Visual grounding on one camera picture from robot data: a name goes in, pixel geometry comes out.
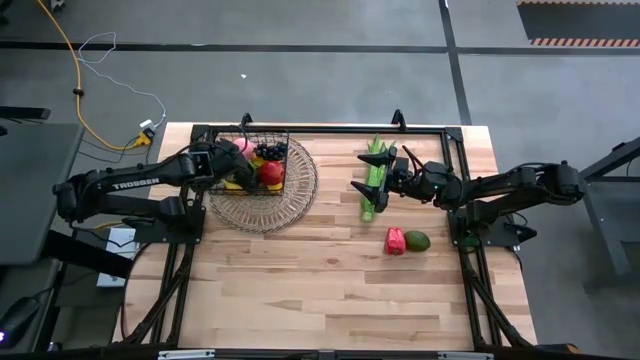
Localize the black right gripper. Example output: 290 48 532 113
349 146 435 214

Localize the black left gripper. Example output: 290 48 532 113
212 138 260 192

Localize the green romaine lettuce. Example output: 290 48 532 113
360 132 397 224

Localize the yellow banana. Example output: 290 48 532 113
222 178 285 194

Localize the red apple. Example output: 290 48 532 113
258 159 286 187

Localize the pink peach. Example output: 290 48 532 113
233 138 258 161

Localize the dark purple grape bunch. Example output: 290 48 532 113
254 141 290 162

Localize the red bell pepper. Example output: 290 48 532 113
383 226 407 257

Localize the green avocado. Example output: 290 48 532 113
403 229 432 254

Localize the white box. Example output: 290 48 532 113
95 227 139 289

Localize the black desk leg bar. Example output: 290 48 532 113
42 228 137 281

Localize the gray desk top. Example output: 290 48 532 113
0 122 85 266

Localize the black flat bar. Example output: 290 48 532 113
0 105 52 121

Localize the black mat with striped edge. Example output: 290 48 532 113
516 0 640 49

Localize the dark gray table stand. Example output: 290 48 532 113
549 135 640 294

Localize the black computer mouse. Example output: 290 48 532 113
0 297 40 351

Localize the black wire basket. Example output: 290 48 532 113
208 128 291 197

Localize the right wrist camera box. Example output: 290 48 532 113
394 157 419 176

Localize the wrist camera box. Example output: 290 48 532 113
394 157 419 176
191 151 215 177

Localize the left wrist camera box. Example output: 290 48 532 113
191 151 215 177

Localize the black aluminium table frame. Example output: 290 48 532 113
119 108 539 360

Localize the thin white cable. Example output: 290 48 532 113
76 31 168 129

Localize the yellow extension cable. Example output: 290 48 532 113
35 0 154 151

